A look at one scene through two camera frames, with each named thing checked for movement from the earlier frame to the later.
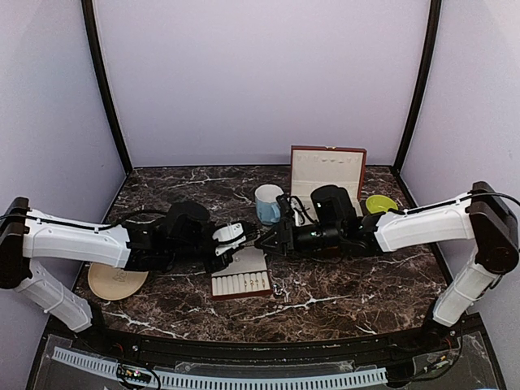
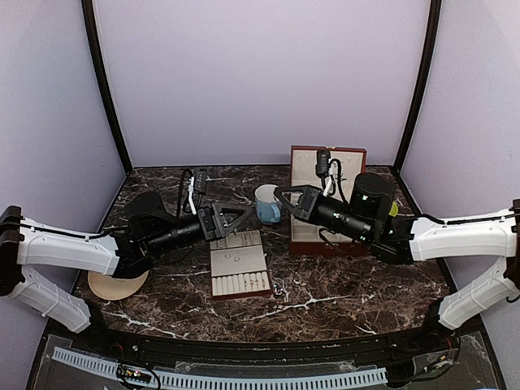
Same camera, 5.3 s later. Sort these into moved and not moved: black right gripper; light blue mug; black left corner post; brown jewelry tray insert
Moved: black right gripper
Not moved: brown jewelry tray insert; light blue mug; black left corner post
